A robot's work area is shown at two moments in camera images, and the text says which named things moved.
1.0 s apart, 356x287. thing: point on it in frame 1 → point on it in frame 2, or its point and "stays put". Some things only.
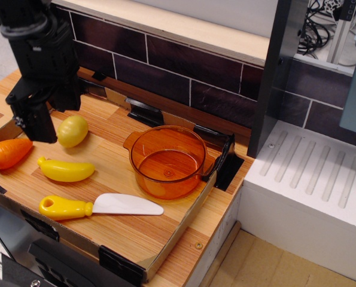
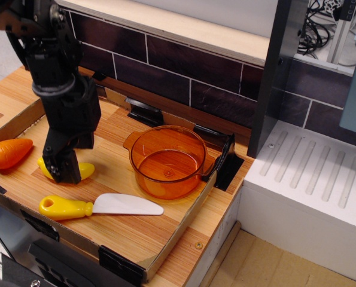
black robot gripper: [46, 61] → [76, 112]
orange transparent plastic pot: [168, 161] stays put
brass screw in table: [198, 245] stays put
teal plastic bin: [355, 114] stays put
